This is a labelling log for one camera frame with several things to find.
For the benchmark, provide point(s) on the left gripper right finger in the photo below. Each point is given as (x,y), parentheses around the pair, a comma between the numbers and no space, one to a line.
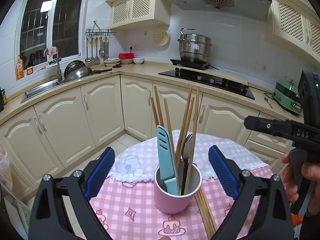
(272,218)

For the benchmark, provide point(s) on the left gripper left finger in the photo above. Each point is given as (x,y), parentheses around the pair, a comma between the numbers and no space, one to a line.
(49,219)

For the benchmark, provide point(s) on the dark metal fork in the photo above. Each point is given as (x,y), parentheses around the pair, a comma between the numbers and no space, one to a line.
(186,149)

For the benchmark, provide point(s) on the wooden chopstick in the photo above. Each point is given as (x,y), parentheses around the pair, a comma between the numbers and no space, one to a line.
(203,213)
(167,114)
(184,116)
(161,122)
(184,131)
(154,110)
(209,212)
(193,138)

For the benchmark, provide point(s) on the light blue knife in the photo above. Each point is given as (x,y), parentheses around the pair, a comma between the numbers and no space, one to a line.
(167,165)

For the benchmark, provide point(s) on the person left hand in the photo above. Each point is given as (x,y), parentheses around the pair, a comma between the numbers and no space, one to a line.
(165,238)

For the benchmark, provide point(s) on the green electric cooker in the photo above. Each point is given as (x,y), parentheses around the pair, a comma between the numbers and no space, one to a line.
(286,95)

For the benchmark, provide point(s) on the plastic bag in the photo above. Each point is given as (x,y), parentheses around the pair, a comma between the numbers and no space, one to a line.
(5,172)

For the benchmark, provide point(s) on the black gas stove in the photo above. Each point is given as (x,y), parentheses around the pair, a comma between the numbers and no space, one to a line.
(210,80)

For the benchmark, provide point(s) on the induction cooker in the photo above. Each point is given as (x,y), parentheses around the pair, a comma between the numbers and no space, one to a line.
(189,64)

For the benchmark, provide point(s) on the steel sink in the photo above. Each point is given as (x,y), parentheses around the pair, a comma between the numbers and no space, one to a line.
(40,89)

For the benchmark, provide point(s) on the steel steamer pot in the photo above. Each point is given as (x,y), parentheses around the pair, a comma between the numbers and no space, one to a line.
(194,47)

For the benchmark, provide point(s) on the orange bottle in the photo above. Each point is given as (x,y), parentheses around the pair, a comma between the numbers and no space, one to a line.
(19,68)

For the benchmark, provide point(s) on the faucet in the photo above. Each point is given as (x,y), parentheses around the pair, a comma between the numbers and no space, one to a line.
(53,54)

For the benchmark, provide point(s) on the round cream steamer tray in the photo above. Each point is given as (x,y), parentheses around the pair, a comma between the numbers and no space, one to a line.
(160,37)

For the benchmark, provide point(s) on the hanging utensil rack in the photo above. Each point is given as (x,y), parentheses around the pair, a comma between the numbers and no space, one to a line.
(98,44)

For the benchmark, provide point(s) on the white bowl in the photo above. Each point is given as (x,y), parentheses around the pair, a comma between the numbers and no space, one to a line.
(138,60)

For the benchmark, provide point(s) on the red box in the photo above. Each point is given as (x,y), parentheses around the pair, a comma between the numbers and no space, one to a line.
(125,56)

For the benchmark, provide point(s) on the window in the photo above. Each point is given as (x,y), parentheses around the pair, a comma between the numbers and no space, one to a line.
(49,23)

